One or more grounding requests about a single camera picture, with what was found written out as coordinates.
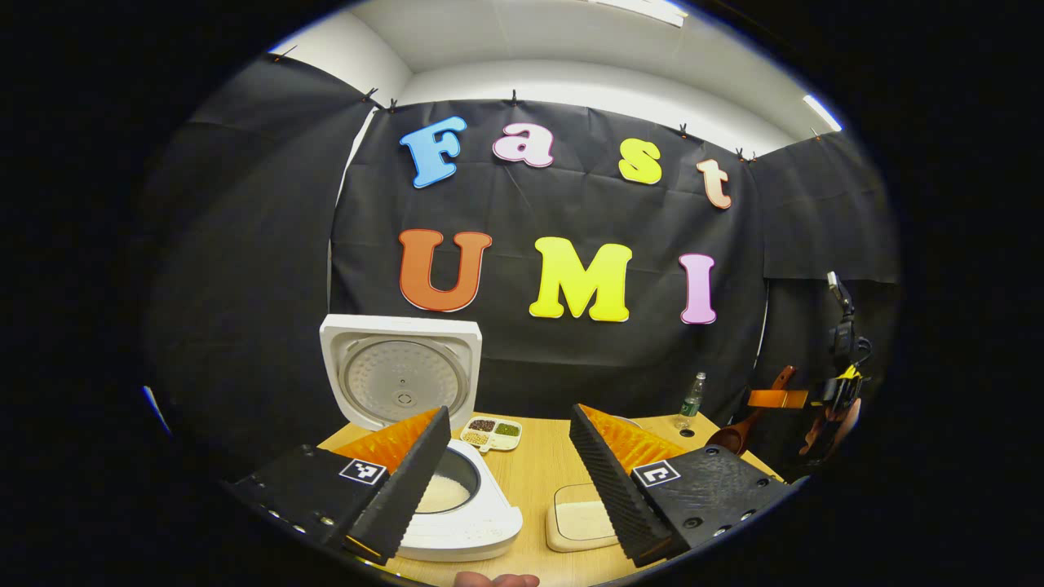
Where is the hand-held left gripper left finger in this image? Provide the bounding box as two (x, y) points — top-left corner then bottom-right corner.
(224, 405), (452, 566)

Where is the white rice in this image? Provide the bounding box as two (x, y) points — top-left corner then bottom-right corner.
(555, 501), (617, 541)
(416, 475), (472, 514)

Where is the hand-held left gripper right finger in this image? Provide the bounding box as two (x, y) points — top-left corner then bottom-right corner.
(568, 403), (796, 569)

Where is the divided tray of beans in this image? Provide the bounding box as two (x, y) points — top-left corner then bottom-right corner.
(459, 417), (523, 453)

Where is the clear rice container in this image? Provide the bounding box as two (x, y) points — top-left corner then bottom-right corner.
(545, 483), (621, 554)

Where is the ceiling light panel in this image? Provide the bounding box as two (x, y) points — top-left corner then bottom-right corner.
(802, 94), (843, 133)
(587, 0), (690, 28)

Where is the white rice cooker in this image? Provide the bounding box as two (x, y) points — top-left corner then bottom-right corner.
(319, 314), (524, 563)

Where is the black backdrop cloth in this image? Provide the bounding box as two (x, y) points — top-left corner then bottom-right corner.
(147, 53), (902, 482)

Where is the brown wooden spoon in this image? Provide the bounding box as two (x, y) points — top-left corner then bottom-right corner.
(706, 365), (796, 455)

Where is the green glass bottle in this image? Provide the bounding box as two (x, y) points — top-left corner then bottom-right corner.
(674, 372), (707, 430)

